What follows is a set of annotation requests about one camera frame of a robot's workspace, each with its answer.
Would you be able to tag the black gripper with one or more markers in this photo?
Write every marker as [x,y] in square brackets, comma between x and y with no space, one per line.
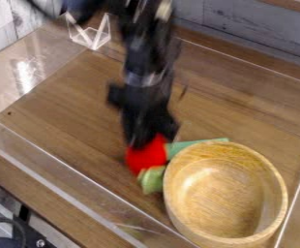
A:
[141,98]

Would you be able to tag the red felt strawberry toy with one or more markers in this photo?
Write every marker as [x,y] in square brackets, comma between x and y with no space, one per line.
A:
[146,163]

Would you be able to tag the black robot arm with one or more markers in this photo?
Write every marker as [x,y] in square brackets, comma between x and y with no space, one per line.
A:
[152,49]

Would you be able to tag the wooden bowl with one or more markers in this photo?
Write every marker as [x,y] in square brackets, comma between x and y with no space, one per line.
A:
[225,195]

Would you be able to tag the black clamp base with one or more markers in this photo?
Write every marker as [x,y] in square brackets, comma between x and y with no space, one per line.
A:
[33,237]

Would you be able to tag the clear acrylic corner bracket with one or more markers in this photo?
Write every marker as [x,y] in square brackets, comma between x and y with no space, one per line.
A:
[89,37]

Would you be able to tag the clear acrylic front wall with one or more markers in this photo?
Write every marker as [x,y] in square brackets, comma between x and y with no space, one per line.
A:
[80,207]

